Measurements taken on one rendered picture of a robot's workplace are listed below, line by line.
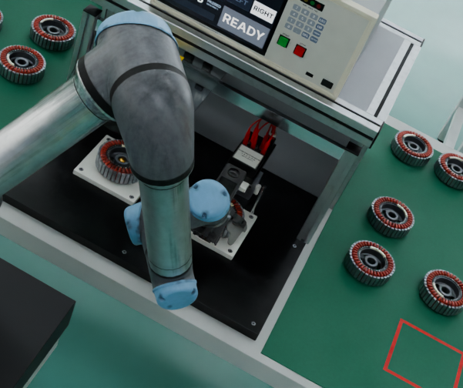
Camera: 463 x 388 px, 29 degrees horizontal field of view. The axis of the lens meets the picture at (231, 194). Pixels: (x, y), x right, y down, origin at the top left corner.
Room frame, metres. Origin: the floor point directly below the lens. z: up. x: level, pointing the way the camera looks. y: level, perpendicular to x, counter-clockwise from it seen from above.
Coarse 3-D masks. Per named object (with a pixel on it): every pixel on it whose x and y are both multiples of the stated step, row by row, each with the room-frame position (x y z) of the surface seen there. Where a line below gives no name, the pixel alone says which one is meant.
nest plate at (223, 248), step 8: (248, 216) 1.45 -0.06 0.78; (256, 216) 1.46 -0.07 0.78; (248, 224) 1.43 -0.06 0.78; (192, 232) 1.33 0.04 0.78; (200, 240) 1.33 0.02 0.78; (224, 240) 1.35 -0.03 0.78; (240, 240) 1.37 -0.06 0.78; (216, 248) 1.32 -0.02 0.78; (224, 248) 1.33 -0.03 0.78; (232, 248) 1.34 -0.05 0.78; (232, 256) 1.32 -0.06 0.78
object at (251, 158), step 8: (240, 144) 1.50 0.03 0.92; (248, 144) 1.54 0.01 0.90; (256, 144) 1.55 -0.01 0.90; (240, 152) 1.48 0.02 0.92; (248, 152) 1.49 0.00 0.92; (256, 152) 1.50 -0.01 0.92; (232, 160) 1.45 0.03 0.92; (240, 160) 1.45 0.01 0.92; (248, 160) 1.46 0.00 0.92; (256, 160) 1.47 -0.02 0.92; (264, 160) 1.51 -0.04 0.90; (240, 168) 1.44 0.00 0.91; (248, 168) 1.44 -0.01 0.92; (256, 168) 1.45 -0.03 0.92; (248, 176) 1.44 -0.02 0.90; (256, 176) 1.46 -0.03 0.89; (248, 184) 1.44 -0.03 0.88
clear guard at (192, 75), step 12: (180, 48) 1.53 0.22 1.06; (192, 60) 1.51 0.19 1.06; (72, 72) 1.33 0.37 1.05; (192, 72) 1.47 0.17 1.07; (204, 72) 1.49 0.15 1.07; (216, 72) 1.50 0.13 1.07; (192, 84) 1.43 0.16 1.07; (204, 84) 1.45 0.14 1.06; (216, 84) 1.47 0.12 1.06; (204, 96) 1.41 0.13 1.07
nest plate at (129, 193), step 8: (96, 152) 1.44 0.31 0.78; (88, 160) 1.40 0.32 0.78; (112, 160) 1.44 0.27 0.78; (80, 168) 1.37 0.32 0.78; (88, 168) 1.38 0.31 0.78; (96, 168) 1.39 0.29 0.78; (80, 176) 1.36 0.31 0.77; (88, 176) 1.36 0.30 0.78; (96, 176) 1.37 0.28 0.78; (96, 184) 1.35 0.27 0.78; (104, 184) 1.36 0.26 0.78; (112, 184) 1.37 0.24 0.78; (120, 184) 1.38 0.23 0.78; (128, 184) 1.39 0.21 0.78; (136, 184) 1.40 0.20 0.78; (112, 192) 1.35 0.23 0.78; (120, 192) 1.35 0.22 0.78; (128, 192) 1.36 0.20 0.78; (136, 192) 1.37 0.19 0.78; (128, 200) 1.34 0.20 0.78; (136, 200) 1.36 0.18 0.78
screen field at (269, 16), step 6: (228, 0) 1.55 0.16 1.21; (234, 0) 1.54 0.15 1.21; (240, 0) 1.54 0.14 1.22; (246, 0) 1.54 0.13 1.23; (252, 0) 1.54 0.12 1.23; (240, 6) 1.54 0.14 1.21; (246, 6) 1.54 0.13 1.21; (252, 6) 1.54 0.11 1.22; (258, 6) 1.54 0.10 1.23; (264, 6) 1.54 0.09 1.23; (252, 12) 1.54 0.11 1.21; (258, 12) 1.54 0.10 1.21; (264, 12) 1.54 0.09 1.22; (270, 12) 1.54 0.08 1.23; (276, 12) 1.54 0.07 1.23; (264, 18) 1.54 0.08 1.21; (270, 18) 1.54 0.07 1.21
